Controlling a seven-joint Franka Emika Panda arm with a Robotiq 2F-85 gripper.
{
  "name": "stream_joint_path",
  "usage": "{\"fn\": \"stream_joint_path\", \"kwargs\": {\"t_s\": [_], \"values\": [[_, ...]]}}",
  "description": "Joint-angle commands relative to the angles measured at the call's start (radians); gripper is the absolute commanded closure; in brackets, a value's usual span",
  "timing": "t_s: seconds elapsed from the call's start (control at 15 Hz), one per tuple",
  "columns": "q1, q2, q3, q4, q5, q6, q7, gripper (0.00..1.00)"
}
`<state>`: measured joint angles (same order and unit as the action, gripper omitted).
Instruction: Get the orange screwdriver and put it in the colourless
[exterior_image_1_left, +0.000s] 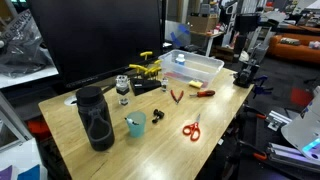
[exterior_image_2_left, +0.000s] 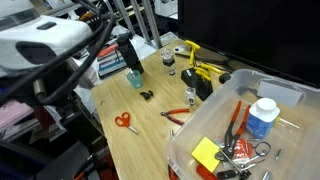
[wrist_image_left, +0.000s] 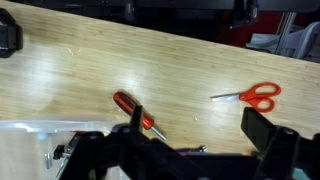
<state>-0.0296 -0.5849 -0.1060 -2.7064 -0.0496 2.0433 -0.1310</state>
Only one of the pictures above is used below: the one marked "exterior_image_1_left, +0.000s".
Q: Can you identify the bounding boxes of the orange black handled screwdriver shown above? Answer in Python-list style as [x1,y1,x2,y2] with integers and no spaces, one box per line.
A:
[189,89,217,99]

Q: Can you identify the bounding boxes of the small clear plastic connector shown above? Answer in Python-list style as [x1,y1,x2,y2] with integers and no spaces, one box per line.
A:
[160,76,170,93]

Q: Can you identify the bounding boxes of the black hex key holder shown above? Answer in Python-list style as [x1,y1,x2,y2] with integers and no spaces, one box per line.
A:
[129,77,163,97]

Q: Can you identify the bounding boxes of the small black knob part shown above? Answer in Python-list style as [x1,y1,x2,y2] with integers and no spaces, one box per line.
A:
[151,108,166,125]

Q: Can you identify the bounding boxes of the yellow sticky note pad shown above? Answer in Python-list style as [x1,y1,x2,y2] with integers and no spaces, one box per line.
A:
[188,79,204,90]

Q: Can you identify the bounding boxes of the white bottle blue label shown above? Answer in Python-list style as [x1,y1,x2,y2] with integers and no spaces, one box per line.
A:
[175,53,187,67]

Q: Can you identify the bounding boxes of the black white marker pen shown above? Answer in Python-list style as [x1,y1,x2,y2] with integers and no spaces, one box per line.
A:
[124,116,140,127]

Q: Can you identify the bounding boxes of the teal plastic cup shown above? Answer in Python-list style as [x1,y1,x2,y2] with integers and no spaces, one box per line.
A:
[125,110,148,139]

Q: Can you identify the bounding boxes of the clear plastic storage bin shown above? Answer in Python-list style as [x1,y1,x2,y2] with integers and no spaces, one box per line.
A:
[158,49,225,89]

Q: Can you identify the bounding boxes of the blue face shield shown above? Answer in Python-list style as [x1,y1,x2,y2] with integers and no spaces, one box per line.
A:
[170,22,192,48]

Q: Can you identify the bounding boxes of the black insulated water bottle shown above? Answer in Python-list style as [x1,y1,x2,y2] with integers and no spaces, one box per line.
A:
[75,85,116,152]

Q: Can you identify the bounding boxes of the white background desk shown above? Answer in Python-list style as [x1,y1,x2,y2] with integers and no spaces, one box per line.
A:
[189,30,226,58]

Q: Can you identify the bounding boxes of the brown cardboard box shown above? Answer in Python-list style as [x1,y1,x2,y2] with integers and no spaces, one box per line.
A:
[187,14,220,34]

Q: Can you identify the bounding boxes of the large black monitor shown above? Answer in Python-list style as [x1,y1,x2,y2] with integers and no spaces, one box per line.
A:
[27,0,165,90]

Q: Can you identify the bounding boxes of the black bench vise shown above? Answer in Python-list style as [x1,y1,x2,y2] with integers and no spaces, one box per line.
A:
[232,59,261,90]

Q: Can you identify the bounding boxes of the blue spring clamp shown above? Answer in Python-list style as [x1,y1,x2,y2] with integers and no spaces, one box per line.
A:
[251,74,274,100]

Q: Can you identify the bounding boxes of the orange sofa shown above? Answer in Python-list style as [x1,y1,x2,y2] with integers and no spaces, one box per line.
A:
[267,32,320,65]

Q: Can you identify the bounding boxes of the grey plastic bag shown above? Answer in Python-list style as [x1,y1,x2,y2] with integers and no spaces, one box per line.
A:
[0,8,52,78]

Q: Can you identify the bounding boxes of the red handled wire cutters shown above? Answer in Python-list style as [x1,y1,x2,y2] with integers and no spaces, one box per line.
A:
[169,88,185,105]

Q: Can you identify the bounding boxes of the orange handled scissors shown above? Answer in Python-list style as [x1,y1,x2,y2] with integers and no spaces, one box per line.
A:
[181,113,202,142]

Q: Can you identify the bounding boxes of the white table cable grommet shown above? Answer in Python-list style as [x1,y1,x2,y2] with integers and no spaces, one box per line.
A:
[63,94,79,107]

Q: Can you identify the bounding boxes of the orange handled bar clamp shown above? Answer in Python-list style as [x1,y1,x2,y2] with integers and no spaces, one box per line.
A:
[242,104,268,121]
[237,139,268,162]

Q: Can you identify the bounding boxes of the silver metal bracket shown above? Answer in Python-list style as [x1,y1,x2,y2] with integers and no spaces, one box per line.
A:
[265,110,293,132]

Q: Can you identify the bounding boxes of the aluminium extrusion rail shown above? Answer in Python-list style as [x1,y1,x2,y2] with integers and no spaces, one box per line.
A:
[265,142,320,173]

